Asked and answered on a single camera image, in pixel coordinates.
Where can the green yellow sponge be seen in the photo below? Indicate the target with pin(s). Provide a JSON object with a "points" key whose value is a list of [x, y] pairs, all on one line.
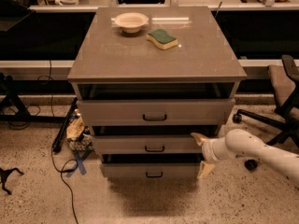
{"points": [[162, 39]]}

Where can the black office chair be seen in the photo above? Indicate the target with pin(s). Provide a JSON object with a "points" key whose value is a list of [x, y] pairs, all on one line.
{"points": [[285, 83]]}

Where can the snack bags on floor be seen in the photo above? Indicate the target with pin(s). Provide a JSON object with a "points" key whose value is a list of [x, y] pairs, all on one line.
{"points": [[78, 134]]}

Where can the blue tape cross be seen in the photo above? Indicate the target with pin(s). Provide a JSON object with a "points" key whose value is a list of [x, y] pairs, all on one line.
{"points": [[80, 157]]}

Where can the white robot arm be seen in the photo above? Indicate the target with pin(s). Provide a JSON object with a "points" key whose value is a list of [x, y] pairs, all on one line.
{"points": [[238, 142]]}

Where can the grey drawer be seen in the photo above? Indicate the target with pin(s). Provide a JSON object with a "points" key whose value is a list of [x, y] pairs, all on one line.
{"points": [[151, 170], [155, 112], [146, 144]]}

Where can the grey drawer cabinet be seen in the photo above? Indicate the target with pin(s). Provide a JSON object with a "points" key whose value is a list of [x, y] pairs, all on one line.
{"points": [[113, 66]]}

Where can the white paper bowl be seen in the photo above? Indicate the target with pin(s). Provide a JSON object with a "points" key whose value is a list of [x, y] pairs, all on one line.
{"points": [[131, 22]]}

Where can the black stand leg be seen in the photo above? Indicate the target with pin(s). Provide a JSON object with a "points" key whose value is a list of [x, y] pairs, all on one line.
{"points": [[22, 114]]}

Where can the small black floor object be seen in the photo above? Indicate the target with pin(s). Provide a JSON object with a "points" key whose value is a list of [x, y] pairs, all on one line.
{"points": [[4, 174]]}

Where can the grey top drawer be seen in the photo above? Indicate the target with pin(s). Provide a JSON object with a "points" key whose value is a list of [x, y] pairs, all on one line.
{"points": [[155, 112]]}

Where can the grey bottom drawer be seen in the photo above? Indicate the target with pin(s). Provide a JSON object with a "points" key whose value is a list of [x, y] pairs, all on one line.
{"points": [[151, 170]]}

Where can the black leaning bar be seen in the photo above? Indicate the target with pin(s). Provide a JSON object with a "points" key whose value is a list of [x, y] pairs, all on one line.
{"points": [[56, 145]]}

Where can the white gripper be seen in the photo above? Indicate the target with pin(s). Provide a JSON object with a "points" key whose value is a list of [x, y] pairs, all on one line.
{"points": [[207, 150]]}

